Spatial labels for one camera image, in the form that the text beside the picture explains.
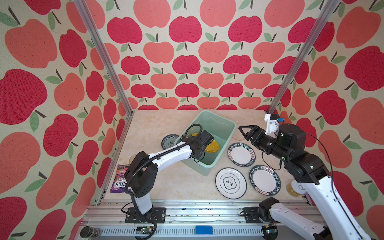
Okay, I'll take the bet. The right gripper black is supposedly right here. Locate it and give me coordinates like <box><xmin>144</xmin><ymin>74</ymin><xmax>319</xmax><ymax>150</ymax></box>
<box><xmin>241</xmin><ymin>123</ymin><xmax>294</xmax><ymax>168</ymax></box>

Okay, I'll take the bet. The yellow polka dot plate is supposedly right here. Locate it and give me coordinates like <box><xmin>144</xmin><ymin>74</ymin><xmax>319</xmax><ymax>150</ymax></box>
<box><xmin>191</xmin><ymin>131</ymin><xmax>220</xmax><ymax>153</ymax></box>

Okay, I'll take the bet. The white plate dark lettered rim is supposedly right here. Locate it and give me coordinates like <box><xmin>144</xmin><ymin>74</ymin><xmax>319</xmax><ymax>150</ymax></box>
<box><xmin>228</xmin><ymin>143</ymin><xmax>256</xmax><ymax>168</ymax></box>

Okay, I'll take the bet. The white plate green clover emblem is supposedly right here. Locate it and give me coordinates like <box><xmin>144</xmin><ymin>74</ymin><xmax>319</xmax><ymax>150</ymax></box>
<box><xmin>215</xmin><ymin>168</ymin><xmax>247</xmax><ymax>200</ymax></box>

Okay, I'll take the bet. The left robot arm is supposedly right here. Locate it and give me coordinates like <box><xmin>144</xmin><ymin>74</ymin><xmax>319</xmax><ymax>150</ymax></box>
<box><xmin>124</xmin><ymin>124</ymin><xmax>215</xmax><ymax>218</ymax></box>

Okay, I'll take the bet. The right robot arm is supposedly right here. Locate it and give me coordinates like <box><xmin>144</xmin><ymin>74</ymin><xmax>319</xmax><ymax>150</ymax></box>
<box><xmin>239</xmin><ymin>124</ymin><xmax>370</xmax><ymax>240</ymax></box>

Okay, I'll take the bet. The mint green plastic bin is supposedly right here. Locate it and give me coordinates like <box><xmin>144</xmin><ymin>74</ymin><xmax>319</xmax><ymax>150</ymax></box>
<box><xmin>182</xmin><ymin>110</ymin><xmax>237</xmax><ymax>176</ymax></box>

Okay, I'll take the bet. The clear glass plate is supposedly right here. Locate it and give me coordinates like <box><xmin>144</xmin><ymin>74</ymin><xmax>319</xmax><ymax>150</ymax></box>
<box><xmin>232</xmin><ymin>128</ymin><xmax>245</xmax><ymax>142</ymax></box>

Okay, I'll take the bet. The small dark patterned plate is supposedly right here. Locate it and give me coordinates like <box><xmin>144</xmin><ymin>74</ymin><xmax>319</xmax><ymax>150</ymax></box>
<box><xmin>161</xmin><ymin>134</ymin><xmax>179</xmax><ymax>150</ymax></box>

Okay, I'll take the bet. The purple Fox's candy bag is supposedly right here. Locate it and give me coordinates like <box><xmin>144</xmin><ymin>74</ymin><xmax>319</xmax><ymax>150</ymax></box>
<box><xmin>110</xmin><ymin>165</ymin><xmax>129</xmax><ymax>194</ymax></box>

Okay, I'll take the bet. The dark cylindrical can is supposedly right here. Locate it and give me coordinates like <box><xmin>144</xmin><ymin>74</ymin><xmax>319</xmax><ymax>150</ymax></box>
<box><xmin>80</xmin><ymin>226</ymin><xmax>102</xmax><ymax>239</ymax></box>

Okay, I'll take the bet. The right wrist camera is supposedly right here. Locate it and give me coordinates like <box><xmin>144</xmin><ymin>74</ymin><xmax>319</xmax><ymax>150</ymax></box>
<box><xmin>264</xmin><ymin>114</ymin><xmax>285</xmax><ymax>135</ymax></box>

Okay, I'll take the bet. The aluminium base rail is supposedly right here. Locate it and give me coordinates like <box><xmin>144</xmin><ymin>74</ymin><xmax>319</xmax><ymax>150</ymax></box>
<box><xmin>71</xmin><ymin>199</ymin><xmax>334</xmax><ymax>240</ymax></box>

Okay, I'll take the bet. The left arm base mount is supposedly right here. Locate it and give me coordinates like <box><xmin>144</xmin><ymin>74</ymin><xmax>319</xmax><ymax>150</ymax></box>
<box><xmin>125</xmin><ymin>208</ymin><xmax>167</xmax><ymax>224</ymax></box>

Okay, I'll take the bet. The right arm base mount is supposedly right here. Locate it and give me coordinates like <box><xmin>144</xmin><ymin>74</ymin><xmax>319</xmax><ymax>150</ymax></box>
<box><xmin>241</xmin><ymin>208</ymin><xmax>272</xmax><ymax>224</ymax></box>

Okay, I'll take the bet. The blue block on rail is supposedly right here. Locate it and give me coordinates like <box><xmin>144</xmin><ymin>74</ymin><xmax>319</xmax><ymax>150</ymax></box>
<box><xmin>195</xmin><ymin>226</ymin><xmax>213</xmax><ymax>235</ymax></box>

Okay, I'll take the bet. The left aluminium frame post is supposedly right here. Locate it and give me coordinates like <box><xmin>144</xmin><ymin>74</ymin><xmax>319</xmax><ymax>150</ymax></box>
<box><xmin>74</xmin><ymin>0</ymin><xmax>134</xmax><ymax>117</ymax></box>

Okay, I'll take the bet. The aluminium frame post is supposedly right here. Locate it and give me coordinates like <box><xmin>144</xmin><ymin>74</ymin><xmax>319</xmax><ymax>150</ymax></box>
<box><xmin>267</xmin><ymin>0</ymin><xmax>341</xmax><ymax>114</ymax></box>
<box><xmin>74</xmin><ymin>0</ymin><xmax>134</xmax><ymax>117</ymax></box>

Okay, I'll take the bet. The right aluminium frame post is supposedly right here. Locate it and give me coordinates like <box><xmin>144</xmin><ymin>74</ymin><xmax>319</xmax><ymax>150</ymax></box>
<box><xmin>267</xmin><ymin>0</ymin><xmax>341</xmax><ymax>114</ymax></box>

